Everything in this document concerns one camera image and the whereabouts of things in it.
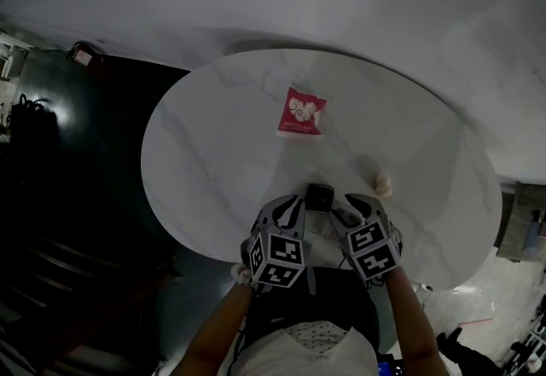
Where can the person's black garment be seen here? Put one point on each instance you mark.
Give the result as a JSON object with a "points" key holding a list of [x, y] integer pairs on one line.
{"points": [[332, 306]]}

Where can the red snack packet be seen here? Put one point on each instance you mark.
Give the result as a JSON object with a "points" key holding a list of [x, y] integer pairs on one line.
{"points": [[300, 114]]}

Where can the small cream round object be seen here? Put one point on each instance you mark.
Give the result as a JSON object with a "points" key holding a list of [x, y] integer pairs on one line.
{"points": [[383, 183]]}

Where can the white wrist scrunchie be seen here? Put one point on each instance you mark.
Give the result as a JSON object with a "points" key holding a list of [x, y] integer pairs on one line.
{"points": [[241, 274]]}

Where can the grey side desk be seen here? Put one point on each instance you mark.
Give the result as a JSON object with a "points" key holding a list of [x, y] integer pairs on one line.
{"points": [[518, 221]]}

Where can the person's left forearm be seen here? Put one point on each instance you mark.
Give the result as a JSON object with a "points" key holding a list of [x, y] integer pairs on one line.
{"points": [[213, 331]]}

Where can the black device with blue screen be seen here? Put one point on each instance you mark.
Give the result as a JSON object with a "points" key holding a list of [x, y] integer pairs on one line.
{"points": [[390, 368]]}

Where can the small black square box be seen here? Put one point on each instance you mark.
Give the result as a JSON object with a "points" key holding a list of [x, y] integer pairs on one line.
{"points": [[320, 197]]}

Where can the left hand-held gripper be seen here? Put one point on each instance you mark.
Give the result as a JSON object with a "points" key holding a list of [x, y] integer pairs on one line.
{"points": [[283, 252]]}

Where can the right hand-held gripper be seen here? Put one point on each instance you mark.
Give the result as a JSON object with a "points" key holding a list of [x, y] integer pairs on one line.
{"points": [[371, 238]]}

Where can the person's right forearm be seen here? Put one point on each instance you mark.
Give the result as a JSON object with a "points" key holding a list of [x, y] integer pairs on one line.
{"points": [[416, 323]]}

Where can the black bag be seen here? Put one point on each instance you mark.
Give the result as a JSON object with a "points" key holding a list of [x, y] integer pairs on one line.
{"points": [[34, 118]]}

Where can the red fire extinguisher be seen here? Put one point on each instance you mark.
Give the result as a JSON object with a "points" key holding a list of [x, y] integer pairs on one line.
{"points": [[83, 55]]}

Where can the white oval marble table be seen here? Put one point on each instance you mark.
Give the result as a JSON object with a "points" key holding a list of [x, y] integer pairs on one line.
{"points": [[213, 144]]}

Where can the person's white dotted top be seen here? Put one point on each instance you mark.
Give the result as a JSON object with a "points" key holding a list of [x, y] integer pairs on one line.
{"points": [[298, 357]]}

